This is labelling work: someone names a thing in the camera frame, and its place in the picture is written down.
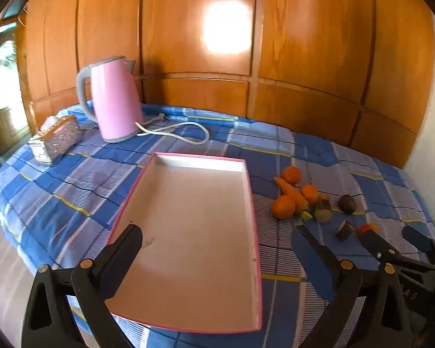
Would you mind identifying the window with wooden frame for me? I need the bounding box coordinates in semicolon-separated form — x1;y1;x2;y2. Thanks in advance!
0;25;31;160

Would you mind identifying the yellow-green round fruit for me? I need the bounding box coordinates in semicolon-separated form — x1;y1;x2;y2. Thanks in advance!
313;205;333;223

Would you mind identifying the orange carrot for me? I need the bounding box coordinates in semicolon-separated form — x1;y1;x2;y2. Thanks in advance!
274;176;311;221

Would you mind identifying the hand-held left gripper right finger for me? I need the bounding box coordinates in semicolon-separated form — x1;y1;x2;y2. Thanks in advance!
291;225;413;348

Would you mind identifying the dark round fruit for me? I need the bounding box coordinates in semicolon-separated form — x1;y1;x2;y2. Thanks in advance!
338;194;356;214

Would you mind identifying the silver glitter tissue box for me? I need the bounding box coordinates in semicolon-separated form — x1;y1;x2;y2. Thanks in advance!
28;115;79;164

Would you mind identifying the blue plaid blanket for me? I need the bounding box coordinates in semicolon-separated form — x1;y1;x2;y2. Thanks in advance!
0;103;435;348

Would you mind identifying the pink electric kettle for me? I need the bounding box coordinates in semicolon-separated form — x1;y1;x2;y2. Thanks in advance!
76;56;144;143

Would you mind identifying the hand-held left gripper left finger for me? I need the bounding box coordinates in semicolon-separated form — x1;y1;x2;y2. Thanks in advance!
21;224;144;348

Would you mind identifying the pink-rimmed white tray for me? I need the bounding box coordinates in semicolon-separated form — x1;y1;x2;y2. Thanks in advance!
103;152;263;334

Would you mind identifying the wooden panelled wardrobe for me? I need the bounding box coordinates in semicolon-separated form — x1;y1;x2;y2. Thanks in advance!
16;0;435;169

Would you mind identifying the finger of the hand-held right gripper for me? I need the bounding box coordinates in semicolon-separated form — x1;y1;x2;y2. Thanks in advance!
402;226;435;263
359;230;435;272

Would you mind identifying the white power cord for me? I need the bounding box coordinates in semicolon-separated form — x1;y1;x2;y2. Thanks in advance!
136;113;210;145

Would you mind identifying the orange with stem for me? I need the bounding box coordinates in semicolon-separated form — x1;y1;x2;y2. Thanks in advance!
272;195;297;220

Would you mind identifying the small orange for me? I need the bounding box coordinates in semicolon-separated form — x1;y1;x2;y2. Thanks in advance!
301;184;319;204
283;166;302;185

